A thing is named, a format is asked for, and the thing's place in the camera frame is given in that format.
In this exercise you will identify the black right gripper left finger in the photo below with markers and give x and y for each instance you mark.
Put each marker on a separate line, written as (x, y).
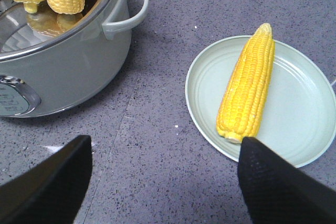
(53, 191)

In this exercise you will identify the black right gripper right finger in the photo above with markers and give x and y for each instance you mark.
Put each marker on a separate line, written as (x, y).
(274, 191)

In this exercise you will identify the light green round plate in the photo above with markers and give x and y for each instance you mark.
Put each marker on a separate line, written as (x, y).
(298, 121)

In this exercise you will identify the grey electric cooking pot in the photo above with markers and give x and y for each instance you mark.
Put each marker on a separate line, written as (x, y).
(43, 73)

